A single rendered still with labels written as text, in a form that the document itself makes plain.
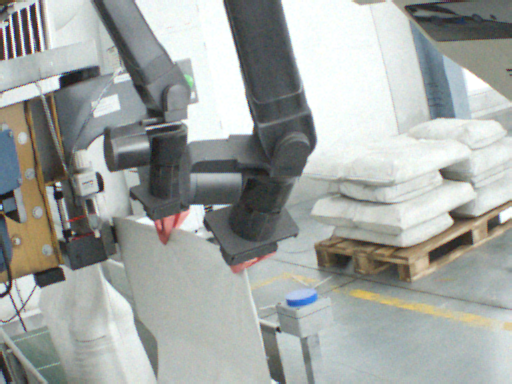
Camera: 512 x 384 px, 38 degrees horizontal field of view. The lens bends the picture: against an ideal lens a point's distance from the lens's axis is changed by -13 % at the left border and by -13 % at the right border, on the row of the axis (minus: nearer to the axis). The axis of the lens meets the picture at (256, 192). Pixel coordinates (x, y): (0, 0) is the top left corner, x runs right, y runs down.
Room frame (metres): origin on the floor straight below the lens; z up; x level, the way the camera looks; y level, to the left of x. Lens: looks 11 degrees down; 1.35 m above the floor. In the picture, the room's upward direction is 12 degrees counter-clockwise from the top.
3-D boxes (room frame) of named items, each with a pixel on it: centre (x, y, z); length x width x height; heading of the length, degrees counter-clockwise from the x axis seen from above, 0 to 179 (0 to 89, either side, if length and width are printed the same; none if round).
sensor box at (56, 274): (1.39, 0.41, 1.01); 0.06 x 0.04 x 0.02; 119
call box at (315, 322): (1.50, -0.04, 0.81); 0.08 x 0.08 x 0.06; 29
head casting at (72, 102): (1.60, 0.29, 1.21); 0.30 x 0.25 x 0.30; 29
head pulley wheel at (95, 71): (1.52, 0.29, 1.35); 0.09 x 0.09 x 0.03
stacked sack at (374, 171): (4.16, -0.83, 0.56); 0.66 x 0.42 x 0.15; 119
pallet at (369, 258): (4.49, -0.98, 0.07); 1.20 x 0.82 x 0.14; 121
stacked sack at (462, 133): (4.67, -1.26, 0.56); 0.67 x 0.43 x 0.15; 29
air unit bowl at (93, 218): (1.38, 0.29, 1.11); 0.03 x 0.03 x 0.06
